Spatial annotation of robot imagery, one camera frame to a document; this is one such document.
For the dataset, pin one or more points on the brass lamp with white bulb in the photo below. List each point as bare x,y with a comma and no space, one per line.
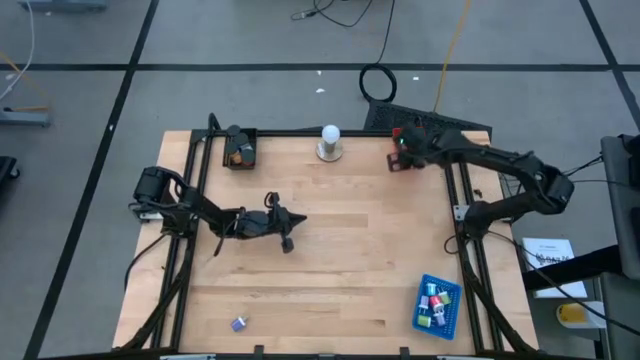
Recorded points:
330,145

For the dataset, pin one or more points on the orange sand hourglass black caps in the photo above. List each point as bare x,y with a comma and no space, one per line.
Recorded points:
236,159

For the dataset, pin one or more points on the black curved table bracket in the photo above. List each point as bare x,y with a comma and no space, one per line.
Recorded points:
214,122

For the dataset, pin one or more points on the red sand hourglass black caps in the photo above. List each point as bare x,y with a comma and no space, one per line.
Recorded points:
248,152

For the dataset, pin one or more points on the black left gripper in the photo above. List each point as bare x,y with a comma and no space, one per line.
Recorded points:
257,224

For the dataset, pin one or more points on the black plastic basket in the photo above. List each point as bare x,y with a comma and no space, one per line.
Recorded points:
252,165

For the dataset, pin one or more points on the white printed booklet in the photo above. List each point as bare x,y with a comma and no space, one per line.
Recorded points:
552,265

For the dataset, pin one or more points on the black diagonal frame brace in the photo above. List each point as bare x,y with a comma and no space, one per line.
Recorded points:
492,310
160,310

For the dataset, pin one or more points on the teal white wall charger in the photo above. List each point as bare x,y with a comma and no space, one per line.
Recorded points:
431,289

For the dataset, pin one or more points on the black caster base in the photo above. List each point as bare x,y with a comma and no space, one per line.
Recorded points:
7,167

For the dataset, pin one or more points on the pink white wall charger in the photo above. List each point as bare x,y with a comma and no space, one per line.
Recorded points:
436,301

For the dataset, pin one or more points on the black table clamp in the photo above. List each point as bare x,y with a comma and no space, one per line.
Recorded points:
405,352
258,351

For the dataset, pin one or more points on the green white wall charger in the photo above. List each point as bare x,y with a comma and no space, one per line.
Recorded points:
444,298

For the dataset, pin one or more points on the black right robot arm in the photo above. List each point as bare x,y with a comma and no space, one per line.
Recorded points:
500,160

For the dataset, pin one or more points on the blue plastic basket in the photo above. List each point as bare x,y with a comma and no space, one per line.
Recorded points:
450,320

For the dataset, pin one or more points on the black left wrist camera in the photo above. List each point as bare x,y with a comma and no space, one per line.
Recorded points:
287,245

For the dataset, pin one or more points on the black capped hourglass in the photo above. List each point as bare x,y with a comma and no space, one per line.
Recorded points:
241,139

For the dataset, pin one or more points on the grey metal cart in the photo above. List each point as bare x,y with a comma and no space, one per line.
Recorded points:
620,210

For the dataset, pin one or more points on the black slanted bar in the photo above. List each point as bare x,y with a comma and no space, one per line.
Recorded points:
570,267

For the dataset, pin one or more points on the grey bolted corner plate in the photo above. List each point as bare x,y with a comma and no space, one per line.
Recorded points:
198,135

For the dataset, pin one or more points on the red plastic basket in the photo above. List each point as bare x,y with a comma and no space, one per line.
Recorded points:
397,132

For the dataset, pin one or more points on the yellow white wall charger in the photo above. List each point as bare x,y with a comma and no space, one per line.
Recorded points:
424,321

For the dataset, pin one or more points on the grey floor base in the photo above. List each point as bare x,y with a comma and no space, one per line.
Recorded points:
25,118
65,5

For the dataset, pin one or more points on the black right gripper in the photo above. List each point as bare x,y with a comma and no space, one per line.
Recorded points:
420,147

